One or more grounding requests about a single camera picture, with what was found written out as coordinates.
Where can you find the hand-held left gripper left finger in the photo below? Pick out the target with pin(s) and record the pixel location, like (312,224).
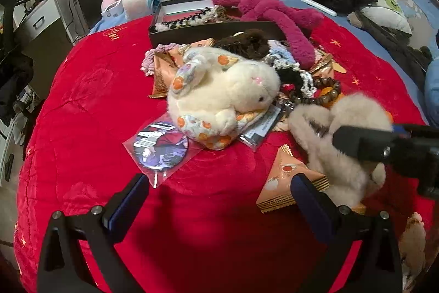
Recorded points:
(129,207)

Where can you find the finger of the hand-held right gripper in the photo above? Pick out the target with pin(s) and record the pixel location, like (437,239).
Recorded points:
(360,143)
(399,129)

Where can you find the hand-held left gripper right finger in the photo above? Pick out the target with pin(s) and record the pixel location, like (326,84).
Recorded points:
(310,207)

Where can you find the beige fluffy plush toy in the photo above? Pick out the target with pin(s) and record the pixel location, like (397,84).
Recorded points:
(360,107)

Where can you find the magenta plush toy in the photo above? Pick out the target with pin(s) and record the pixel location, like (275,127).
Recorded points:
(267,8)

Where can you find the shallow black box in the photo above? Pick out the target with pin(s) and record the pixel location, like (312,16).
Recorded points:
(205,32)

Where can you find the cream and black scrunchie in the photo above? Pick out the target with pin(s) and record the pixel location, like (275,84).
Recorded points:
(185,21)

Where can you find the orange triangular snack packet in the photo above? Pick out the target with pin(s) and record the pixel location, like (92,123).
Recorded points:
(164,73)
(202,44)
(284,176)
(324,64)

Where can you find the blue fleece blanket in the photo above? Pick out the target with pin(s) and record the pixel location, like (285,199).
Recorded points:
(434,90)

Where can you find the small tangerine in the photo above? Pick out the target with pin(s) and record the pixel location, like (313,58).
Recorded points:
(327,102)

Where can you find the round badge in sleeve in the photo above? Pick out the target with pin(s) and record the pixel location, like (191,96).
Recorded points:
(157,145)

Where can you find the dark cloth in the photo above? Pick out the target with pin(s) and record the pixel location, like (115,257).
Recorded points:
(394,49)

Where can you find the black and white scrunchie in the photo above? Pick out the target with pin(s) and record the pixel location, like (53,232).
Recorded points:
(298,76)

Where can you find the card in clear sleeve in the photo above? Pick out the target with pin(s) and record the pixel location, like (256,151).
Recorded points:
(264,126)

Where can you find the cartoon printed pillow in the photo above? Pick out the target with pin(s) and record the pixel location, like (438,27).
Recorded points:
(387,18)

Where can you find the blue bed sheet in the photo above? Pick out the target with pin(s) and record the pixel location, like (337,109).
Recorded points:
(344,23)

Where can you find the light blue scrunchie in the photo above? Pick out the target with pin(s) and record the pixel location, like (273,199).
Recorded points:
(283,52)

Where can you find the red printed blanket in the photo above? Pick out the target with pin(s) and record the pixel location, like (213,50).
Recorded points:
(103,90)

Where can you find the white stick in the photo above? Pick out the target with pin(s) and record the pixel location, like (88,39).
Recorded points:
(319,6)

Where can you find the white plush toy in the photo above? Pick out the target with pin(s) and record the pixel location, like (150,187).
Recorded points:
(223,90)

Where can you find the pink scrunchie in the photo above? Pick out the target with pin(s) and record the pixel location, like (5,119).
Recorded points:
(147,61)

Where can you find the dark brown fluffy hair claw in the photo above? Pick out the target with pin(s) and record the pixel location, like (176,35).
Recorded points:
(247,44)

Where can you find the black garment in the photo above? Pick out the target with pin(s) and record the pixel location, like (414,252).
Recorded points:
(13,80)

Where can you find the small white device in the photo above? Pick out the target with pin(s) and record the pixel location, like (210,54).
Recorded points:
(111,9)

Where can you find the white desk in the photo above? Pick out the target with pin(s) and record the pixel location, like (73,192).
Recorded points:
(44,18)

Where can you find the black computer tower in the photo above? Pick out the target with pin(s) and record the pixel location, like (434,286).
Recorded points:
(87,1)

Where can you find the black office chair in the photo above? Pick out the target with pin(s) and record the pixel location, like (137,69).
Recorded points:
(8,25)

